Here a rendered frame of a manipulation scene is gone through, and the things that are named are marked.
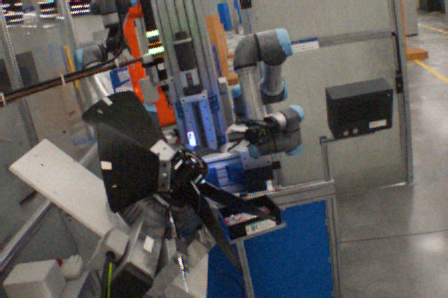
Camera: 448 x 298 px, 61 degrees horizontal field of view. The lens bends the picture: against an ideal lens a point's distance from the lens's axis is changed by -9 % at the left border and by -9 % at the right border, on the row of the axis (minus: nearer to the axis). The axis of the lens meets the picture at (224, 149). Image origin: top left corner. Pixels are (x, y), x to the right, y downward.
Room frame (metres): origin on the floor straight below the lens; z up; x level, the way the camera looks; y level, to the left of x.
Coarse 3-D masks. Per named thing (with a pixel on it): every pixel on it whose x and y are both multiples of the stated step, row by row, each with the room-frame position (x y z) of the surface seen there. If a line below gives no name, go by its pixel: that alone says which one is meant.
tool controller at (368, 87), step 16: (368, 80) 1.61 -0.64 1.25; (384, 80) 1.58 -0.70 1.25; (336, 96) 1.54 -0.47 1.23; (352, 96) 1.52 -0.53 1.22; (368, 96) 1.52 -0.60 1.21; (384, 96) 1.52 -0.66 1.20; (336, 112) 1.54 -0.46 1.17; (352, 112) 1.53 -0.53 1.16; (368, 112) 1.53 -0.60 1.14; (384, 112) 1.53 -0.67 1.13; (336, 128) 1.56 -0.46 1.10; (352, 128) 1.55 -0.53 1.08; (368, 128) 1.55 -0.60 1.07; (384, 128) 1.56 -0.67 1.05
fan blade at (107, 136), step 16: (112, 128) 1.00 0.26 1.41; (112, 144) 0.97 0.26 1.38; (128, 144) 1.01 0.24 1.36; (112, 160) 0.94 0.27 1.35; (128, 160) 0.98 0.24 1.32; (144, 160) 1.03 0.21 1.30; (112, 176) 0.91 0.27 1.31; (128, 176) 0.96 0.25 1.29; (144, 176) 1.02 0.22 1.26; (112, 192) 0.89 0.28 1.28; (128, 192) 0.94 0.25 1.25; (144, 192) 1.00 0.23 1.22; (112, 208) 0.86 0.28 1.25
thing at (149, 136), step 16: (112, 96) 1.32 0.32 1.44; (128, 96) 1.35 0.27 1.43; (96, 112) 1.25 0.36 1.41; (112, 112) 1.26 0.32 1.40; (128, 112) 1.28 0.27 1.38; (144, 112) 1.30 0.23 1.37; (96, 128) 1.21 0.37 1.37; (128, 128) 1.24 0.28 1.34; (144, 128) 1.25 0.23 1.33; (144, 144) 1.22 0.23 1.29
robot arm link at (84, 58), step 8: (88, 48) 2.13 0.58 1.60; (96, 48) 2.14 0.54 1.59; (80, 56) 2.08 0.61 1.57; (88, 56) 2.09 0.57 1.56; (96, 56) 2.12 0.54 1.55; (104, 56) 2.15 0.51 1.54; (80, 64) 2.07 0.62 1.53; (88, 64) 2.07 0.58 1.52; (96, 64) 2.08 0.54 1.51; (96, 80) 2.04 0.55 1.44; (104, 80) 2.05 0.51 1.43; (96, 88) 2.02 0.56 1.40; (104, 88) 2.01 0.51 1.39; (104, 96) 1.99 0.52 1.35
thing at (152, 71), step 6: (150, 54) 1.24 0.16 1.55; (144, 60) 1.23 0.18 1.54; (150, 60) 1.24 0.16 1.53; (144, 66) 1.24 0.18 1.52; (150, 66) 1.23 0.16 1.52; (150, 72) 1.25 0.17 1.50; (156, 72) 1.25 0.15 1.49; (150, 78) 1.25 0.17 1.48; (156, 78) 1.24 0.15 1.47; (168, 78) 1.27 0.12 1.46; (174, 78) 1.27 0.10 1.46; (156, 84) 1.24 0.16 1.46; (162, 84) 1.24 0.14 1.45
